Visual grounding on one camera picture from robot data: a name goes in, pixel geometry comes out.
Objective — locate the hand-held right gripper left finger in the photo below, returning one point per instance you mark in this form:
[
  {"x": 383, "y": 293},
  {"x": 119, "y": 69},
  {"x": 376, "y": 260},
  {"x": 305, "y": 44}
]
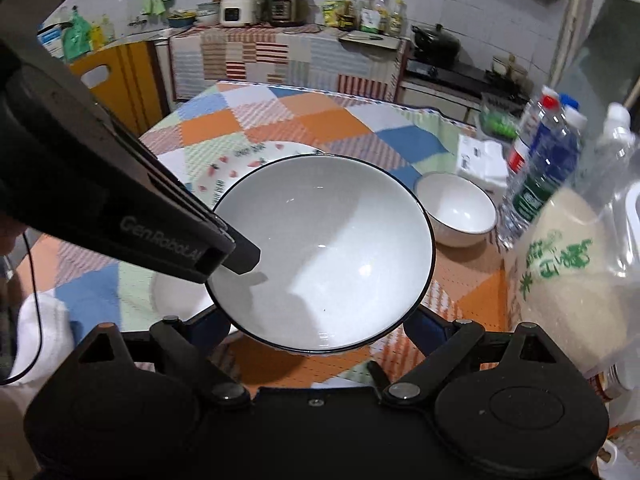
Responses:
[{"x": 210, "y": 330}]

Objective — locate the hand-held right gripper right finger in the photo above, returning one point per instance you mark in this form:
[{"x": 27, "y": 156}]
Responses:
[{"x": 425, "y": 332}]

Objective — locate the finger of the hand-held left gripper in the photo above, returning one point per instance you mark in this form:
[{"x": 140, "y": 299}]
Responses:
[{"x": 242, "y": 257}]

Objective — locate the white bowl dark rim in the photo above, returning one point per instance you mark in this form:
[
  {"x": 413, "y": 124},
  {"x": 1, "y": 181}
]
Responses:
[
  {"x": 455, "y": 210},
  {"x": 330, "y": 250}
]

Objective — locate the pink rabbit print plate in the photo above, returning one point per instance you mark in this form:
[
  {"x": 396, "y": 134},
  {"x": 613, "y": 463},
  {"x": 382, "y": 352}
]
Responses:
[{"x": 225, "y": 170}]

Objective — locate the stack of white bowls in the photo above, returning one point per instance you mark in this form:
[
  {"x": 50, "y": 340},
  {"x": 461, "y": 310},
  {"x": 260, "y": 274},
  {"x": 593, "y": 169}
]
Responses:
[{"x": 207, "y": 14}]

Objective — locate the brown wooden chair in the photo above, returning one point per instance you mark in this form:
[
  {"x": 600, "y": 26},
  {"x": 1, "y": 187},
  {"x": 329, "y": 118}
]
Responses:
[{"x": 125, "y": 90}]

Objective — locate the green plastic bag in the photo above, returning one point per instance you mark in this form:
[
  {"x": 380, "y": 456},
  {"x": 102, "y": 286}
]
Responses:
[{"x": 77, "y": 35}]

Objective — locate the clear bag of rice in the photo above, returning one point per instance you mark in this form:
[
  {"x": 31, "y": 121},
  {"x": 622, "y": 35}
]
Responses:
[{"x": 565, "y": 280}]

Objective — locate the metal faucet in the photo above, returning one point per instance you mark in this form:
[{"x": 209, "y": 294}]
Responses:
[{"x": 137, "y": 21}]

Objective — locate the patchwork tablecloth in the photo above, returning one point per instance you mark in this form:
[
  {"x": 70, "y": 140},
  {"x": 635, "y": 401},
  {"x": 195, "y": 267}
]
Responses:
[{"x": 310, "y": 115}]

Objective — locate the white fleece clothing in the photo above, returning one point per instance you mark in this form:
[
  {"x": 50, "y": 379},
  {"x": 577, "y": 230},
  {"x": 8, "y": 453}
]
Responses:
[{"x": 45, "y": 335}]

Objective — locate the blue bowl with food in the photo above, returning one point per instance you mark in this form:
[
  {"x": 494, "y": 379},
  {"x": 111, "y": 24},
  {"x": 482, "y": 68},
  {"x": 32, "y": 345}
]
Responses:
[{"x": 181, "y": 20}]

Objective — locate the green label water bottle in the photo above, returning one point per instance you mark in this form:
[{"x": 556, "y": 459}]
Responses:
[{"x": 535, "y": 195}]

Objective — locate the green cloth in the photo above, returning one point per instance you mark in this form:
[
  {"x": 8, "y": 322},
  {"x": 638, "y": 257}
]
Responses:
[{"x": 157, "y": 2}]

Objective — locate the white tissue pack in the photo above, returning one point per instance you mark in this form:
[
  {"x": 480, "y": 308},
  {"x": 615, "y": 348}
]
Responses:
[{"x": 480, "y": 162}]

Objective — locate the striped patchwork counter cloth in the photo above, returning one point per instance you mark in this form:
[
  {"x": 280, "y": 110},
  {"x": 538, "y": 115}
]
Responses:
[{"x": 280, "y": 60}]

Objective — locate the red cap water bottle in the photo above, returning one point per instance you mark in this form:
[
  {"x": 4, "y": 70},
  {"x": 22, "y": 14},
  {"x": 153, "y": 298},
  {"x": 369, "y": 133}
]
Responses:
[{"x": 525, "y": 140}]

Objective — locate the white rice cooker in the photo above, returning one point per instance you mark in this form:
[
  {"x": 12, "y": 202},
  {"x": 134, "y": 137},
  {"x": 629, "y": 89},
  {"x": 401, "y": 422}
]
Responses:
[{"x": 237, "y": 12}]

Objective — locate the cream base cabinet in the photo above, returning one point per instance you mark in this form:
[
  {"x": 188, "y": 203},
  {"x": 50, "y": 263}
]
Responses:
[{"x": 435, "y": 102}]

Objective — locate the white plastic jug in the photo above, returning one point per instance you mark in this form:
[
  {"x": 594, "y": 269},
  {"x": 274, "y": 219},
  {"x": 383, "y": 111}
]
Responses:
[{"x": 620, "y": 462}]

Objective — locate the clear plastic jug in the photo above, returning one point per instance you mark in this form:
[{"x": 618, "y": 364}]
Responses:
[{"x": 612, "y": 175}]

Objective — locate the cutting board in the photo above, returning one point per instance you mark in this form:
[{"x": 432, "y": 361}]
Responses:
[{"x": 367, "y": 37}]

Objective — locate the dark pressure cooker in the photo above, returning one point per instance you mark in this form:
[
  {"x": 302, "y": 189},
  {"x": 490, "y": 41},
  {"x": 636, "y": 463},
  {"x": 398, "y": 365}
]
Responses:
[{"x": 287, "y": 5}]

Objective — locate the black gas stove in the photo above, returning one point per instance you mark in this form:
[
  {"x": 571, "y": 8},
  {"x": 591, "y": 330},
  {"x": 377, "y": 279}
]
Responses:
[{"x": 460, "y": 77}]

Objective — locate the yellow snack packet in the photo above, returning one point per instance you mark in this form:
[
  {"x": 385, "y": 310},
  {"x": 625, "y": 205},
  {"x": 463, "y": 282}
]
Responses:
[{"x": 332, "y": 14}]

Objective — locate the dark sauce bottle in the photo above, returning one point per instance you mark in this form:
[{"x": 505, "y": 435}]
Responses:
[{"x": 351, "y": 10}]

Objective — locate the cooking oil bottle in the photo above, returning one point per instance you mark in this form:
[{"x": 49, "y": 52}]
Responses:
[
  {"x": 369, "y": 15},
  {"x": 398, "y": 19},
  {"x": 383, "y": 15}
]

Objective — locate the black wok with lid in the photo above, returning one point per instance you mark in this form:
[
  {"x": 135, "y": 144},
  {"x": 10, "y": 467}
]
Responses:
[{"x": 435, "y": 42}]

